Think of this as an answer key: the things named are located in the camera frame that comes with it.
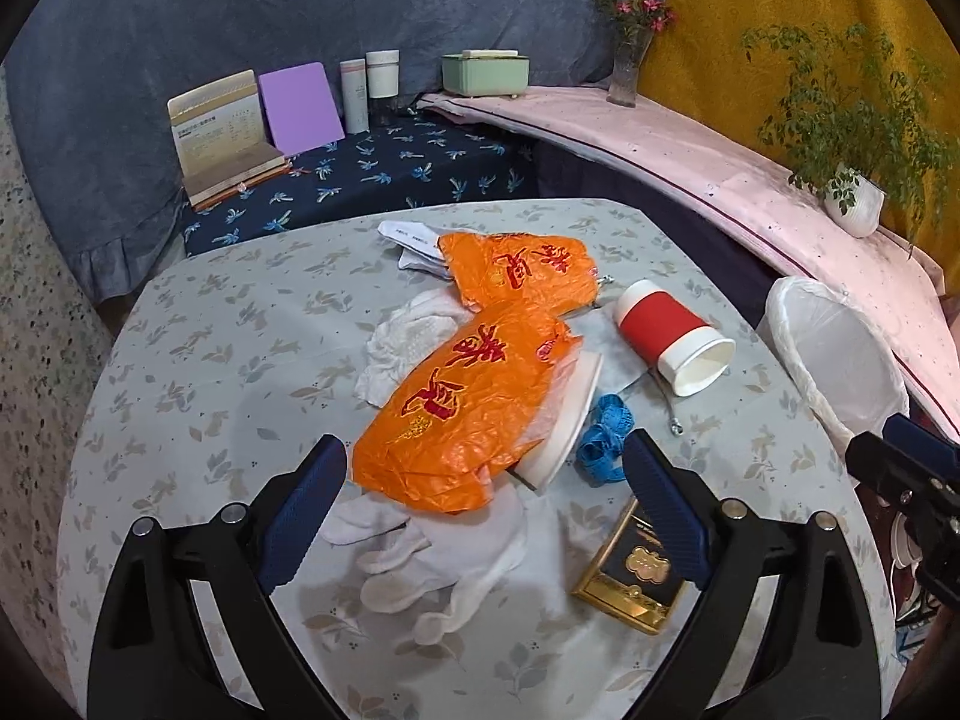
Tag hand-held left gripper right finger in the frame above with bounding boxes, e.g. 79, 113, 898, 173
621, 427, 882, 720

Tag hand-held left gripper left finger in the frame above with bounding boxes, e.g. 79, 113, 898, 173
88, 433, 350, 720

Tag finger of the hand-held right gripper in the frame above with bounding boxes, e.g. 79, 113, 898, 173
846, 431, 960, 518
883, 414, 960, 466

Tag white cotton glove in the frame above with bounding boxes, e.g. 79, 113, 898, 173
322, 499, 425, 550
358, 484, 530, 646

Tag gold and black box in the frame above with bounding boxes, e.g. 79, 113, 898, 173
571, 496, 689, 637

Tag thin grey wire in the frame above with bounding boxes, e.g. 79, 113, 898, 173
651, 367, 685, 437

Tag bin with white liner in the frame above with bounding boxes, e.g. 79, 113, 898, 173
756, 276, 912, 451

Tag white round disc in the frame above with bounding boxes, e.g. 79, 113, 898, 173
512, 352, 605, 496

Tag clear plastic packet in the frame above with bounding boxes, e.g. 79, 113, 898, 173
577, 307, 661, 395

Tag orange plastic bag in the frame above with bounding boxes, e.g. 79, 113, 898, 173
437, 232, 601, 312
351, 305, 584, 515

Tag red and white paper cup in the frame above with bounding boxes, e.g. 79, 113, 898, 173
615, 279, 737, 397

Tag white dotted knit glove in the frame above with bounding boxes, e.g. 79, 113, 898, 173
356, 291, 470, 402

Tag white paper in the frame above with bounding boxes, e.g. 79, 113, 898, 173
377, 220, 455, 272

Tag white plant pot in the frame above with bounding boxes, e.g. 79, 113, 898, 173
823, 165, 886, 239

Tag dark purple cloth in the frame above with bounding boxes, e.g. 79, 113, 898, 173
536, 139, 781, 316

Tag orange-edged book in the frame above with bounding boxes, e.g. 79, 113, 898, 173
184, 146, 293, 211

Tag green leafy plant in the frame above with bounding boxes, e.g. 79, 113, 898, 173
741, 21, 953, 241

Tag pink cloth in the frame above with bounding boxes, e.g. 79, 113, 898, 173
416, 86, 960, 440

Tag navy leaf-print cloth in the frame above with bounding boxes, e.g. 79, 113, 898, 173
176, 109, 541, 256

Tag cream printed box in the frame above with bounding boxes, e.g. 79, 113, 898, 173
167, 70, 275, 181

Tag purple notebook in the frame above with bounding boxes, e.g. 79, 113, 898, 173
259, 62, 347, 157

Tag white tube bottle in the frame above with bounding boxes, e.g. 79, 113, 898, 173
339, 58, 370, 134

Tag glass vase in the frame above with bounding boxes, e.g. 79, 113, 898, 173
606, 37, 653, 107

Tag white lidded jar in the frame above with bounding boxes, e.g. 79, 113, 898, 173
366, 49, 401, 99

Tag green tissue box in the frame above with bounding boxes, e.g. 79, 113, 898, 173
441, 49, 530, 98

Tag pink flowers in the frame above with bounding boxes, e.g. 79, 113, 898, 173
591, 0, 678, 61

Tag grey-blue cloth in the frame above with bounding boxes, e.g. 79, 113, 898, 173
4, 0, 668, 308

